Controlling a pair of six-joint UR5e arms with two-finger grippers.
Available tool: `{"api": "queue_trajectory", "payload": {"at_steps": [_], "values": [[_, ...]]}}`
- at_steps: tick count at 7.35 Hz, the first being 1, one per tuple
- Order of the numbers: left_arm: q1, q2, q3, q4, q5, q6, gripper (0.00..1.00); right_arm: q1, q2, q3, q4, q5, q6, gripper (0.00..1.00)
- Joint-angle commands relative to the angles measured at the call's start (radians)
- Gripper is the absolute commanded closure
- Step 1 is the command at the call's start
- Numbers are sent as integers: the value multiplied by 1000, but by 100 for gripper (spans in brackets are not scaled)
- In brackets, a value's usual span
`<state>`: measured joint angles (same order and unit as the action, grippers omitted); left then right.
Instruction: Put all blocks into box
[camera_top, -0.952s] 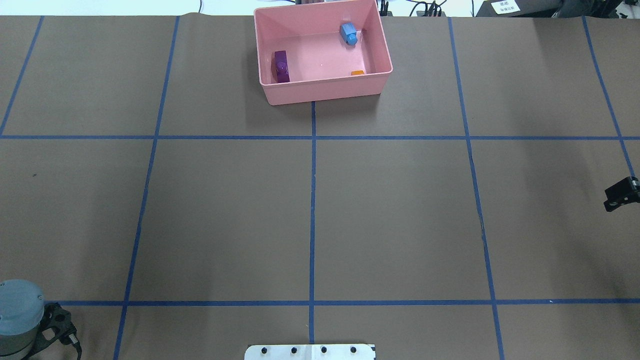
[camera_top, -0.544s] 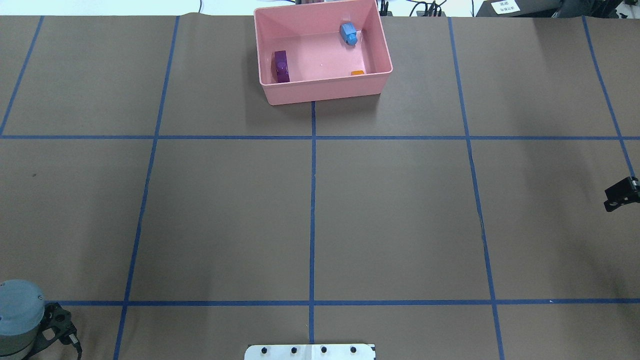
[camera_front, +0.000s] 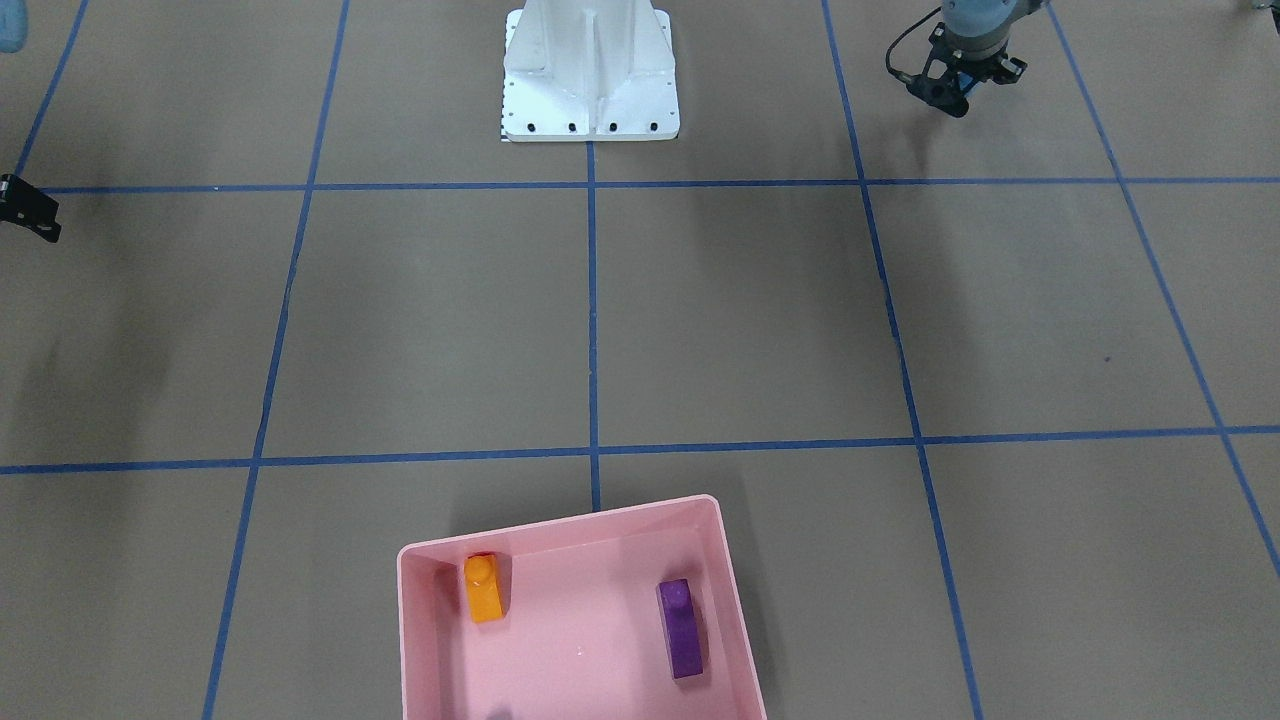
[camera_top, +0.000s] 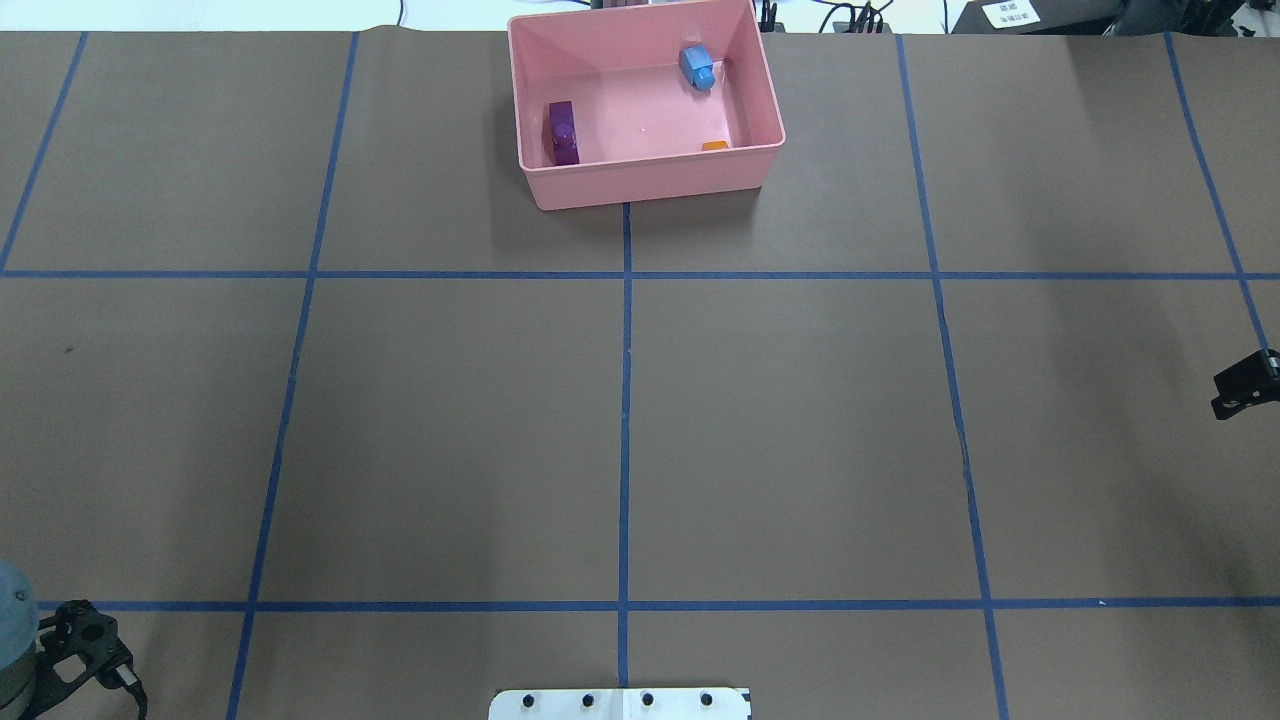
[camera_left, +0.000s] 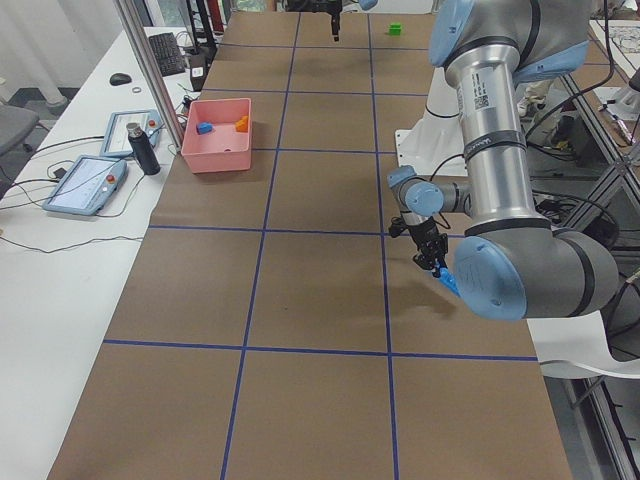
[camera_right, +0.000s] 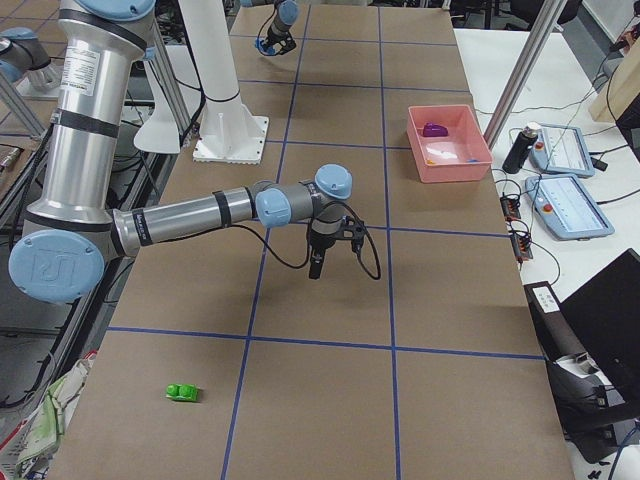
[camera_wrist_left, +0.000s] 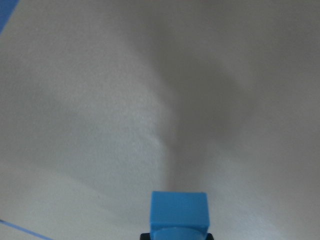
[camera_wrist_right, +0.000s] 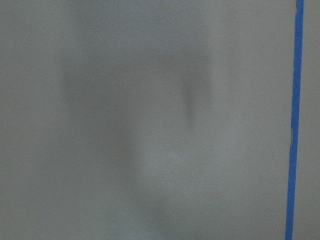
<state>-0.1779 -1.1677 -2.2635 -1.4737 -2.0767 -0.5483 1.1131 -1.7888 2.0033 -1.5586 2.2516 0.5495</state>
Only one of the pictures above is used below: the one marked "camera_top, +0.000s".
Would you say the light blue toy block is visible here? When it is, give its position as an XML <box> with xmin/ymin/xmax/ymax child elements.
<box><xmin>678</xmin><ymin>44</ymin><xmax>716</xmax><ymax>94</ymax></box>

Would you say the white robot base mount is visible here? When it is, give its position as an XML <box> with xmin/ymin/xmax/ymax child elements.
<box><xmin>488</xmin><ymin>687</ymin><xmax>753</xmax><ymax>719</ymax></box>

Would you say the brown cardboard box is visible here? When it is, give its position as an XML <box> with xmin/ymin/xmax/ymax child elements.
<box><xmin>950</xmin><ymin>1</ymin><xmax>1125</xmax><ymax>35</ymax></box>

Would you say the pink plastic box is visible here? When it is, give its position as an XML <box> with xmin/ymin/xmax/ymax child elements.
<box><xmin>507</xmin><ymin>1</ymin><xmax>787</xmax><ymax>211</ymax></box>

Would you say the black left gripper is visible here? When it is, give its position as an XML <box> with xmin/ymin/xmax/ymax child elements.
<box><xmin>15</xmin><ymin>600</ymin><xmax>148</xmax><ymax>719</ymax></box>

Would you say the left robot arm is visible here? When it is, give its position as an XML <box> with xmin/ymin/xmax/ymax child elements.
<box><xmin>1</xmin><ymin>561</ymin><xmax>148</xmax><ymax>719</ymax></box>

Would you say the purple toy block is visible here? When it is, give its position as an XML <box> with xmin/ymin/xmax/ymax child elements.
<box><xmin>547</xmin><ymin>100</ymin><xmax>580</xmax><ymax>167</ymax></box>

